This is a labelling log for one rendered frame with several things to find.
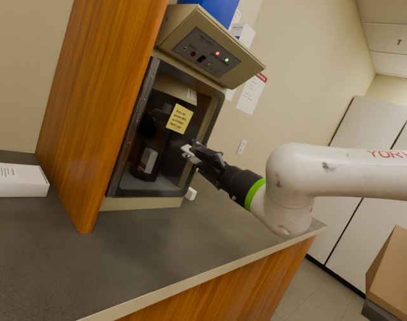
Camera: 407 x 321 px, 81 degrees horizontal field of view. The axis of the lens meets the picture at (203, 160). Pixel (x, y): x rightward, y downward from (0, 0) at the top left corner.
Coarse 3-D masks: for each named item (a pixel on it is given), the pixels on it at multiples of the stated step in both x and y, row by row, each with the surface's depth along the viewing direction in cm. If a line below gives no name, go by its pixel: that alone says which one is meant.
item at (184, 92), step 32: (160, 64) 61; (160, 96) 65; (192, 96) 72; (224, 96) 81; (160, 128) 69; (192, 128) 77; (128, 160) 66; (160, 160) 74; (128, 192) 71; (160, 192) 80
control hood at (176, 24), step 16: (176, 16) 54; (192, 16) 51; (208, 16) 52; (160, 32) 57; (176, 32) 54; (208, 32) 56; (224, 32) 57; (160, 48) 59; (240, 48) 63; (192, 64) 65; (240, 64) 69; (256, 64) 71; (224, 80) 75; (240, 80) 77
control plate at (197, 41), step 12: (192, 36) 56; (204, 36) 57; (180, 48) 59; (192, 48) 60; (204, 48) 61; (216, 48) 61; (192, 60) 64; (204, 60) 64; (216, 60) 65; (216, 72) 70
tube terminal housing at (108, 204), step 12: (240, 0) 71; (252, 0) 74; (252, 12) 76; (252, 24) 78; (156, 48) 60; (168, 60) 63; (192, 72) 70; (216, 84) 78; (108, 204) 69; (120, 204) 72; (132, 204) 75; (144, 204) 79; (156, 204) 83; (168, 204) 87; (180, 204) 92
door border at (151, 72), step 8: (152, 64) 59; (152, 72) 60; (152, 80) 61; (144, 88) 60; (144, 96) 61; (144, 104) 62; (136, 112) 62; (136, 120) 63; (128, 128) 62; (136, 128) 64; (128, 136) 63; (128, 144) 64; (120, 152) 63; (128, 152) 65; (120, 160) 65; (120, 168) 66; (120, 176) 67; (112, 184) 66; (112, 192) 67
